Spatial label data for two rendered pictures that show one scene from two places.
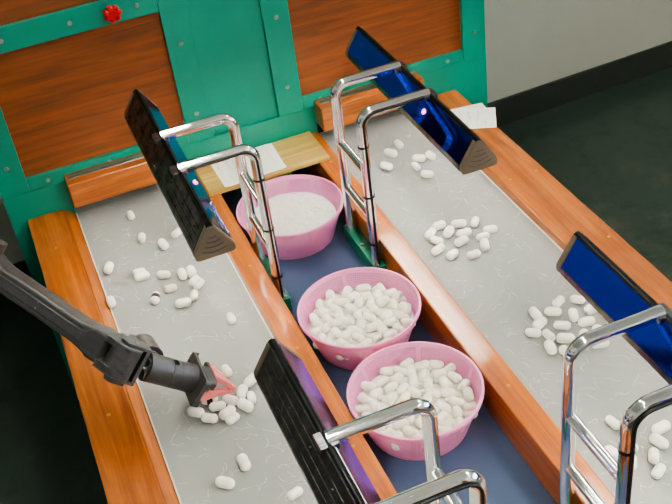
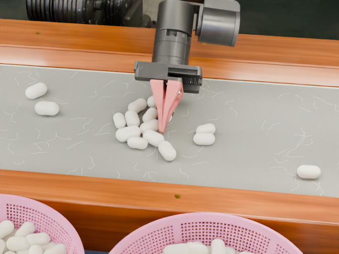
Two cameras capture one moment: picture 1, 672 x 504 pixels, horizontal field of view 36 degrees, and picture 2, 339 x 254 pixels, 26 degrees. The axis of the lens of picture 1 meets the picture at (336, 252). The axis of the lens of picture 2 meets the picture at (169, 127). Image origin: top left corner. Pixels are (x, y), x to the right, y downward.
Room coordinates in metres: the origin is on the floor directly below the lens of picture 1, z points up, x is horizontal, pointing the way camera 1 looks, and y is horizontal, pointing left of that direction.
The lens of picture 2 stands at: (1.89, -0.56, 1.43)
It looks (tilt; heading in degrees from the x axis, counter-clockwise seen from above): 37 degrees down; 114
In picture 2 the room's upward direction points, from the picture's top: straight up
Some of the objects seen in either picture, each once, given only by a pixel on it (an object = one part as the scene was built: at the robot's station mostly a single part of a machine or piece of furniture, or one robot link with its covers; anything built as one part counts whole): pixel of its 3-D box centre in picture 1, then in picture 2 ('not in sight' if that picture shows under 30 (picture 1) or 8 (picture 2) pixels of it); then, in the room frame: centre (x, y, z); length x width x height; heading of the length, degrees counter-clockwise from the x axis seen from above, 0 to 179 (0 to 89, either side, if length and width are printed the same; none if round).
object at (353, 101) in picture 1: (370, 100); not in sight; (2.48, -0.15, 0.83); 0.30 x 0.06 x 0.07; 107
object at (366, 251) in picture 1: (388, 170); not in sight; (2.01, -0.15, 0.90); 0.20 x 0.19 x 0.45; 17
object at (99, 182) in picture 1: (126, 174); not in sight; (2.28, 0.50, 0.83); 0.30 x 0.06 x 0.07; 107
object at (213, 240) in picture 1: (171, 164); not in sight; (1.88, 0.31, 1.08); 0.62 x 0.08 x 0.07; 17
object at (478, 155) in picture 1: (413, 91); not in sight; (2.04, -0.22, 1.08); 0.62 x 0.08 x 0.07; 17
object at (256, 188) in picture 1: (223, 222); not in sight; (1.90, 0.24, 0.90); 0.20 x 0.19 x 0.45; 17
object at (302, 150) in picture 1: (261, 162); not in sight; (2.33, 0.16, 0.77); 0.33 x 0.15 x 0.01; 107
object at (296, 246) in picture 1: (292, 219); not in sight; (2.12, 0.10, 0.72); 0.27 x 0.27 x 0.10
